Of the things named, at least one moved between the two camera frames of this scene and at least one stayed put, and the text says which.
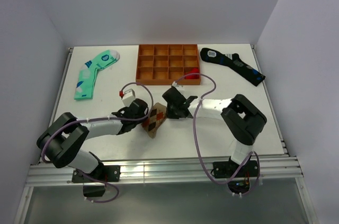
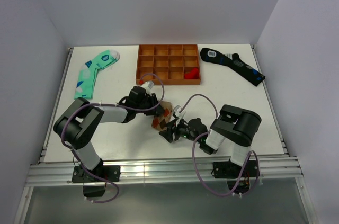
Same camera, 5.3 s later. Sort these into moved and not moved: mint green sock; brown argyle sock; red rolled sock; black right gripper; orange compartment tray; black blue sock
Moved: black right gripper; brown argyle sock
Not moved: orange compartment tray; mint green sock; black blue sock; red rolled sock
